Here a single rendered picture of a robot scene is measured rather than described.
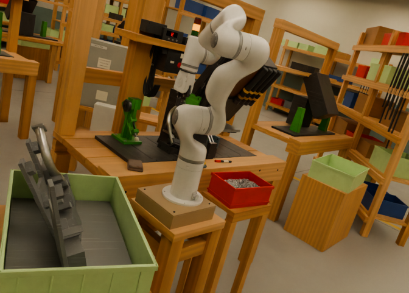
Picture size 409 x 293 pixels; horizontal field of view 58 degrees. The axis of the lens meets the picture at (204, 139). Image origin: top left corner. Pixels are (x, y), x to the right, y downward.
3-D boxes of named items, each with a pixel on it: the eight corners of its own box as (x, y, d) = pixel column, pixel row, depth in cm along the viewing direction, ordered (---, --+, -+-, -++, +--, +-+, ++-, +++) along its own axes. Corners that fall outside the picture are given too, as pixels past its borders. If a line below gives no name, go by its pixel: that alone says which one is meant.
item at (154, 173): (280, 180, 284) (286, 161, 280) (106, 205, 178) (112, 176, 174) (266, 172, 293) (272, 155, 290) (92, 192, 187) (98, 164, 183)
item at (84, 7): (229, 136, 320) (262, 22, 296) (59, 135, 214) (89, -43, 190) (221, 132, 326) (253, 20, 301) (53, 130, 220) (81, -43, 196)
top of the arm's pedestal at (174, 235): (223, 228, 173) (226, 220, 172) (172, 243, 150) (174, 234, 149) (180, 197, 194) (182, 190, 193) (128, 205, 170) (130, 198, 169)
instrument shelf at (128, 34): (237, 63, 276) (238, 58, 275) (136, 41, 212) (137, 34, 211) (213, 56, 292) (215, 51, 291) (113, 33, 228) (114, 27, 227)
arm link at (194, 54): (196, 66, 181) (179, 61, 177) (204, 39, 178) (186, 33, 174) (202, 69, 174) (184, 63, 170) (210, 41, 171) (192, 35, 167)
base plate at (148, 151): (256, 158, 276) (257, 155, 275) (131, 166, 198) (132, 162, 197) (217, 137, 303) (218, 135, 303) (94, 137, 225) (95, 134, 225)
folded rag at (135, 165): (126, 162, 195) (128, 157, 195) (142, 165, 197) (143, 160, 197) (126, 170, 186) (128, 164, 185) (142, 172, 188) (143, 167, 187)
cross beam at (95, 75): (224, 98, 312) (226, 88, 309) (77, 81, 219) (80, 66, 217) (220, 96, 315) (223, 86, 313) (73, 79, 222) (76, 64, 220)
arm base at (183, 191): (210, 200, 172) (220, 163, 167) (185, 210, 156) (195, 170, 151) (179, 183, 182) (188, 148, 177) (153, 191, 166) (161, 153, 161)
